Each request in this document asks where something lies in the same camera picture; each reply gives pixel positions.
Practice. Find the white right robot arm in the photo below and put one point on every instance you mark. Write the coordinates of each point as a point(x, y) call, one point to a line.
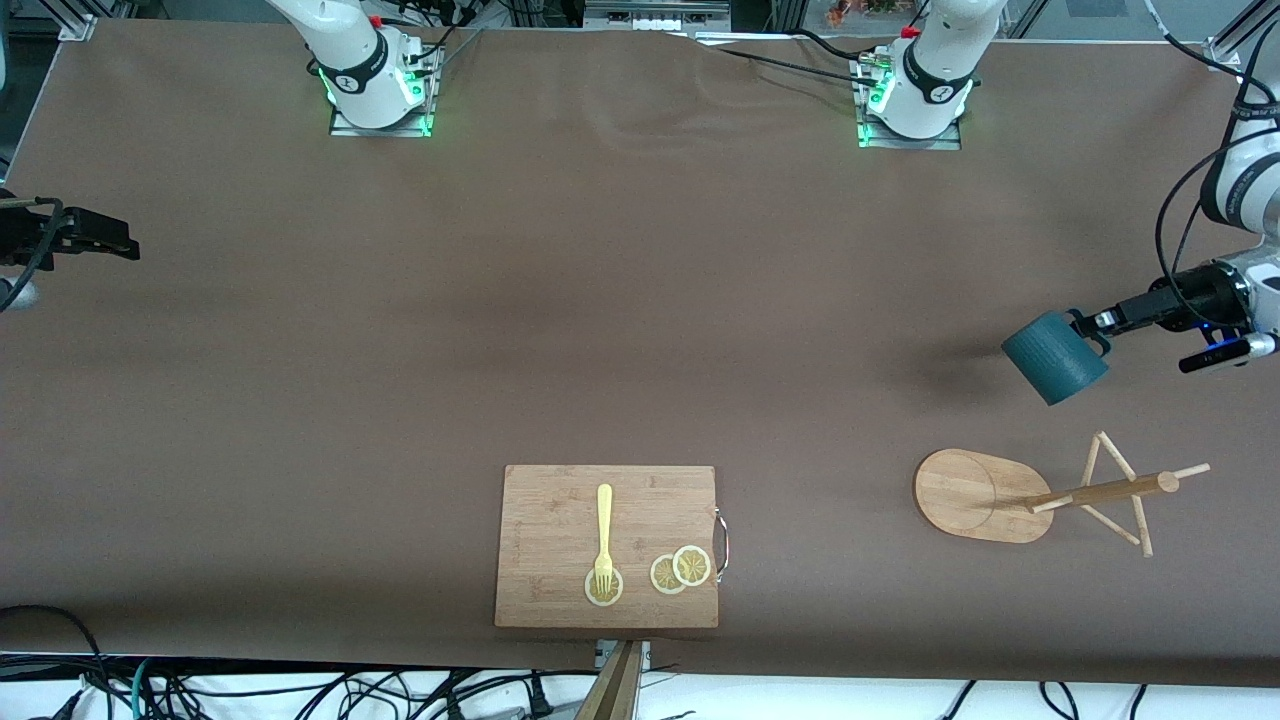
point(355, 50)

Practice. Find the large table cover sheet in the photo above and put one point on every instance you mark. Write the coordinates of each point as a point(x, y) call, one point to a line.
point(640, 250)

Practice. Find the grey power strip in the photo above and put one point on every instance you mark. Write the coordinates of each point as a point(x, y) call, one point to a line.
point(650, 18)

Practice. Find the lemon slice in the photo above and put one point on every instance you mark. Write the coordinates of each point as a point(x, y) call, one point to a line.
point(662, 578)
point(604, 599)
point(692, 566)

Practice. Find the teal ribbed mug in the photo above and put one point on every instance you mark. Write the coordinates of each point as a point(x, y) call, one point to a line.
point(1050, 360)

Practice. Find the black power plug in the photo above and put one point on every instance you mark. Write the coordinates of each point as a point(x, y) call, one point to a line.
point(540, 700)

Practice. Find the wooden cutting board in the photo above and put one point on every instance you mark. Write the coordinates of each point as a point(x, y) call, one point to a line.
point(560, 520)

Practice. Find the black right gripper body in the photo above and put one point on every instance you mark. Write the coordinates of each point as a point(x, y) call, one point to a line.
point(22, 237)

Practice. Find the silver metal bracket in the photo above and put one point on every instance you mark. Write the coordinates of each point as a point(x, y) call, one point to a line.
point(601, 655)

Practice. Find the wooden mug rack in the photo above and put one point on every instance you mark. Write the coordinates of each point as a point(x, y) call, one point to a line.
point(960, 495)

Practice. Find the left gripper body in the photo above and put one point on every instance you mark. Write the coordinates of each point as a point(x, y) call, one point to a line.
point(1178, 298)

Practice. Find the aluminium frame profile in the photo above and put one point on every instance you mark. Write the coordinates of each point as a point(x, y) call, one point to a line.
point(78, 28)
point(1222, 52)

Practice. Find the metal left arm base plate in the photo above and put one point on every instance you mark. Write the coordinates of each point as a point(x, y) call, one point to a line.
point(930, 143)

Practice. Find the yellow plastic fork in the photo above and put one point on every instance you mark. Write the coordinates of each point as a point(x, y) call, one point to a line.
point(604, 520)

